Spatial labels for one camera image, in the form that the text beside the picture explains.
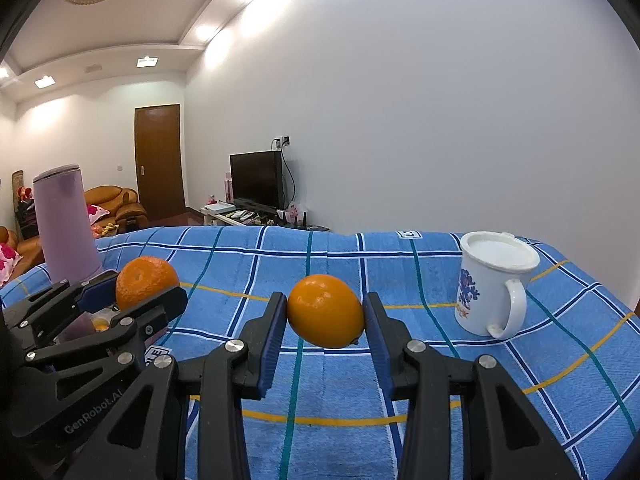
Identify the white television stand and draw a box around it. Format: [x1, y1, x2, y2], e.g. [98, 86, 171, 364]
[200, 202, 331, 233]

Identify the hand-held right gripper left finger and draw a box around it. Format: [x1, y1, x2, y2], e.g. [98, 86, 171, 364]
[62, 291, 288, 480]

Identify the orange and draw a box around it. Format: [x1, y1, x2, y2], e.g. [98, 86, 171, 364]
[115, 256, 181, 312]
[286, 274, 365, 349]

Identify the brown leather sofa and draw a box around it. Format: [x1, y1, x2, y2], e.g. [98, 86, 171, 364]
[82, 186, 149, 236]

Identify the blue plaid blanket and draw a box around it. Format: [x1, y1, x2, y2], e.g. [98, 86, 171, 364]
[0, 225, 640, 480]

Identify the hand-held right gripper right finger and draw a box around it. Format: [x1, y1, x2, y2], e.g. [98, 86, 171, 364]
[362, 291, 581, 480]

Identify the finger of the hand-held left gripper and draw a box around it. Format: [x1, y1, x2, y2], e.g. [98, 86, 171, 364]
[2, 269, 121, 347]
[25, 285, 190, 377]

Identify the purple kettle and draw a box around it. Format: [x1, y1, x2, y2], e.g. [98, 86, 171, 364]
[32, 163, 107, 283]

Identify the brown wooden door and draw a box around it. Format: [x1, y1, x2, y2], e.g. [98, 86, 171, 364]
[134, 104, 187, 222]

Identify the black television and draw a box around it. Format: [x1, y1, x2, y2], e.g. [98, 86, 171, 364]
[229, 150, 286, 209]

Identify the brown leather armchair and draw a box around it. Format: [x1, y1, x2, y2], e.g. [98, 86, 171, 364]
[0, 225, 46, 281]

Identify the white printed mug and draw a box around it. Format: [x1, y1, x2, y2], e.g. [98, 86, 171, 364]
[454, 231, 542, 339]

